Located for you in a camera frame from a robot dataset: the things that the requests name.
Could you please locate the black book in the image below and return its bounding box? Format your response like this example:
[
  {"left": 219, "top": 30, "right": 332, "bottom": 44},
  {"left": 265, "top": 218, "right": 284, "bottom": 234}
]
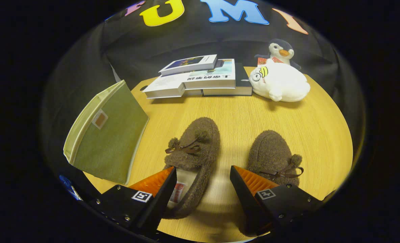
[{"left": 203, "top": 63, "right": 253, "bottom": 97}]

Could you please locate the blue object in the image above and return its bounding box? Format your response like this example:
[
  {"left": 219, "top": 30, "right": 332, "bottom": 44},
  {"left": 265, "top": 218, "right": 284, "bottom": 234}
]
[{"left": 59, "top": 174, "right": 83, "bottom": 201}]

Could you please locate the black backdrop cloth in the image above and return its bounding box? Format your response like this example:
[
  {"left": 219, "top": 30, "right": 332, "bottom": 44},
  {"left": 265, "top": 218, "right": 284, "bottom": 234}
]
[{"left": 41, "top": 0, "right": 366, "bottom": 203}]

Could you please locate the green fabric storage box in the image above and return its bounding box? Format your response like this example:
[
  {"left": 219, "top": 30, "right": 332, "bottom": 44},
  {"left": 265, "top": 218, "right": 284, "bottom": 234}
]
[{"left": 63, "top": 80, "right": 150, "bottom": 185}]

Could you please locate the grey penguin plush toy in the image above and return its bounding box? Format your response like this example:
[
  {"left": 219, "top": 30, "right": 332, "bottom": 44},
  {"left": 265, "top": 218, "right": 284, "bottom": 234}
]
[{"left": 254, "top": 38, "right": 302, "bottom": 71}]

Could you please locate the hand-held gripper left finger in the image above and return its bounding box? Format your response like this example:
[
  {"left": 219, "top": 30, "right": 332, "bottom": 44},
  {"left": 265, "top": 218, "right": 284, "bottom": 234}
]
[{"left": 89, "top": 166, "right": 177, "bottom": 237}]

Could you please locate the white plush toy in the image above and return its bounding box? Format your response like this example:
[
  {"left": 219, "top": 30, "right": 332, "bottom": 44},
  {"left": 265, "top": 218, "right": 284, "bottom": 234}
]
[{"left": 249, "top": 59, "right": 311, "bottom": 102}]

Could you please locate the large white book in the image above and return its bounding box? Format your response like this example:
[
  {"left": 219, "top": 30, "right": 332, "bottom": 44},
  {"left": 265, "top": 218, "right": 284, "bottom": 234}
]
[{"left": 143, "top": 74, "right": 204, "bottom": 100}]

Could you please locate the brown fuzzy slipper shoe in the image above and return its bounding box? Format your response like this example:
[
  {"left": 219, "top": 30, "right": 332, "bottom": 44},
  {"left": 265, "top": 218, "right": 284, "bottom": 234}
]
[
  {"left": 239, "top": 130, "right": 304, "bottom": 237},
  {"left": 163, "top": 117, "right": 221, "bottom": 220}
]

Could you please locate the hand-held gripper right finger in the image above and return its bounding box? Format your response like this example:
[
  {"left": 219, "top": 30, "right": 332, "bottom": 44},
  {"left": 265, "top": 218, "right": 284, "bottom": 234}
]
[{"left": 230, "top": 165, "right": 324, "bottom": 236}]

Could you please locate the small book dark blue cover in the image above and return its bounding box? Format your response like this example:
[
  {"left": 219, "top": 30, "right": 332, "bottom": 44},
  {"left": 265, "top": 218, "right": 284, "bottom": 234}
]
[{"left": 158, "top": 54, "right": 218, "bottom": 77}]

